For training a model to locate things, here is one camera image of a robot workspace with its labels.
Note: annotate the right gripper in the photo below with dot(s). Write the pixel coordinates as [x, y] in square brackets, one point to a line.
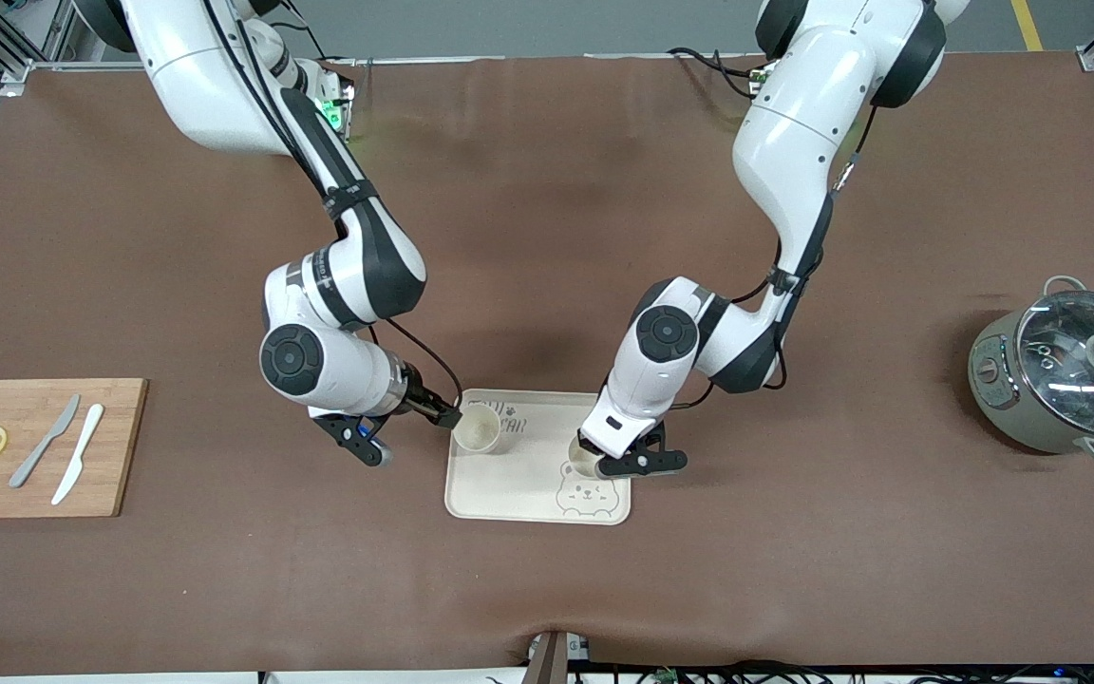
[426, 403]

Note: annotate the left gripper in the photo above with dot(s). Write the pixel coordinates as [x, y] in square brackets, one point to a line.
[587, 445]

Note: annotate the white plastic cup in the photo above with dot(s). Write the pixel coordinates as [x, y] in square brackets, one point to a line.
[479, 432]
[585, 465]

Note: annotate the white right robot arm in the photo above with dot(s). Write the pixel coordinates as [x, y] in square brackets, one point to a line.
[205, 85]

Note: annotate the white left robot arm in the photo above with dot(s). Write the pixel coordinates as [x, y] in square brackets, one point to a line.
[794, 142]

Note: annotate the cream tray with bear print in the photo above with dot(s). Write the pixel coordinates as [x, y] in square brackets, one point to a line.
[509, 484]

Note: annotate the brown table mat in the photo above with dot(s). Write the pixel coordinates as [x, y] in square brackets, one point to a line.
[547, 190]

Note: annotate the bamboo cutting board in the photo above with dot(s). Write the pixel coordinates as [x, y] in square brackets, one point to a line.
[120, 446]

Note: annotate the white plastic knife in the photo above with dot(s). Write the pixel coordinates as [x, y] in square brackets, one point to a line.
[80, 451]

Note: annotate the grey plastic knife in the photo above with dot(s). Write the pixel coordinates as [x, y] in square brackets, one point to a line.
[44, 442]

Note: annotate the grey-green electric cooking pot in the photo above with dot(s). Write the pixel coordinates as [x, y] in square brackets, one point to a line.
[993, 399]

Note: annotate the glass pot lid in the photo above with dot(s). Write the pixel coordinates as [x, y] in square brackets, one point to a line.
[1060, 380]

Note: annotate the camera mount clamp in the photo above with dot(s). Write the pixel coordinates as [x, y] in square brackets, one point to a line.
[552, 660]

